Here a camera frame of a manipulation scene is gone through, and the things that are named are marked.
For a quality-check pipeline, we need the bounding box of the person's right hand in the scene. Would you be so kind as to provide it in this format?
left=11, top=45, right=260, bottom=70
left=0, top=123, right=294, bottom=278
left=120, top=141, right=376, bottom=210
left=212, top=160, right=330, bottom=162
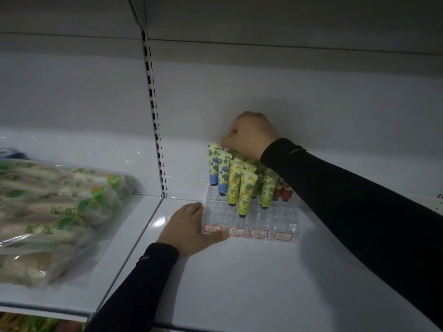
left=220, top=111, right=280, bottom=161

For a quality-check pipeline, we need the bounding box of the person's left hand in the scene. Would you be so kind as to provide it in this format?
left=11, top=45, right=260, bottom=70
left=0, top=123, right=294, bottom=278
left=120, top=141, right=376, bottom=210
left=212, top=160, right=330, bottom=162
left=156, top=202, right=230, bottom=257

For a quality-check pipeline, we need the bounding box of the row of cream tubes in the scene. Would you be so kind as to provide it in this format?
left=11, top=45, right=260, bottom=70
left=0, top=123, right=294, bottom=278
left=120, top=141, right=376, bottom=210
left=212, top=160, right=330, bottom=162
left=207, top=141, right=267, bottom=187

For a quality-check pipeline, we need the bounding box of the white store shelf unit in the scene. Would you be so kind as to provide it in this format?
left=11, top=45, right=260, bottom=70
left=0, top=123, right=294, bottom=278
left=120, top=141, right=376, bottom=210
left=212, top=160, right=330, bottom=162
left=0, top=0, right=443, bottom=332

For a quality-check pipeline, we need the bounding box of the clear acrylic display rack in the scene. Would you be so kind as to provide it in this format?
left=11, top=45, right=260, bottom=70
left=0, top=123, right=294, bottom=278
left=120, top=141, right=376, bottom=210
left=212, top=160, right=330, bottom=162
left=202, top=183, right=299, bottom=243

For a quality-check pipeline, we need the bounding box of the person's right forearm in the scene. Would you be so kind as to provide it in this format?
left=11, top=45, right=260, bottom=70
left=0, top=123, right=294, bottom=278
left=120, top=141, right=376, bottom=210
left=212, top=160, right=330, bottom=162
left=260, top=137, right=443, bottom=329

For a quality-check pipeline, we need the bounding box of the clear bag of green sweets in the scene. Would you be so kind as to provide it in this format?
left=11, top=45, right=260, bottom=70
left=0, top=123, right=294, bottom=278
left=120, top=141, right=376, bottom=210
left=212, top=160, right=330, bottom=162
left=0, top=159, right=139, bottom=287

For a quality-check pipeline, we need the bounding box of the heap of assorted snack packets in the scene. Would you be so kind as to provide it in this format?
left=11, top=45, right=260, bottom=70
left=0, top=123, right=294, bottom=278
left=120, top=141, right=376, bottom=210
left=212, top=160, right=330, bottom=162
left=0, top=313, right=85, bottom=332

